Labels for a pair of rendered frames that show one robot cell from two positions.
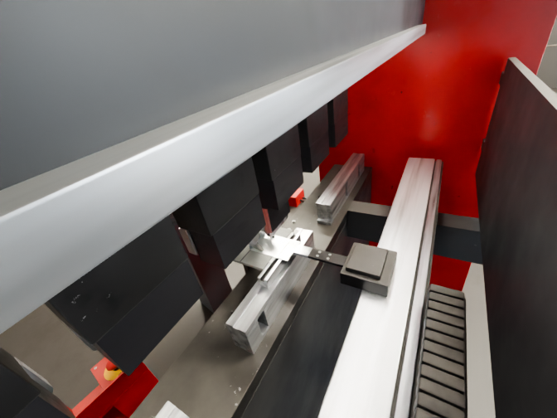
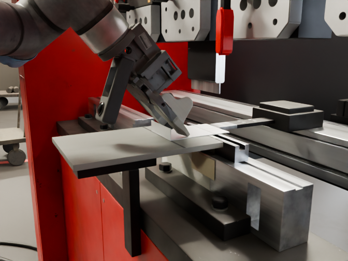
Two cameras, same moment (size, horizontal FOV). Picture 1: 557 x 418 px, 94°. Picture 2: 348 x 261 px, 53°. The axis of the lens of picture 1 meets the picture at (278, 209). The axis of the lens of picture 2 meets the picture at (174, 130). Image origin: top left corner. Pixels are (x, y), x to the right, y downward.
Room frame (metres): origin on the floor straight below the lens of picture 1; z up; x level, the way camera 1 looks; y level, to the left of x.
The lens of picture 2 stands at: (0.32, 0.64, 1.16)
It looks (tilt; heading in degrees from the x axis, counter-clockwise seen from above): 14 degrees down; 296
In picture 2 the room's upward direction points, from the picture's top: straight up
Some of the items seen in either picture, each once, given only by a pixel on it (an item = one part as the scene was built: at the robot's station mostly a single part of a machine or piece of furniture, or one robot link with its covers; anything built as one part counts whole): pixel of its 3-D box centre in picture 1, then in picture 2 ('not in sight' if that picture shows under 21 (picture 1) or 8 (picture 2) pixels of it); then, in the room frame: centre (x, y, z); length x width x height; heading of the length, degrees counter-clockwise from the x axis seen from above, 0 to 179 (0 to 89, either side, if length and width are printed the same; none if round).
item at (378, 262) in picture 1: (339, 258); (262, 117); (0.49, -0.13, 1.01); 0.26 x 0.12 x 0.05; 55
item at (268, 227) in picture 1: (277, 213); (205, 66); (0.57, 0.01, 1.13); 0.10 x 0.02 x 0.10; 145
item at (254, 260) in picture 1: (244, 239); (135, 142); (0.66, 0.13, 1.00); 0.26 x 0.18 x 0.01; 55
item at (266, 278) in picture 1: (281, 257); (209, 140); (0.56, 0.02, 0.98); 0.20 x 0.03 x 0.03; 145
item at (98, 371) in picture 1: (108, 388); not in sight; (0.40, 0.58, 0.75); 0.20 x 0.16 x 0.18; 137
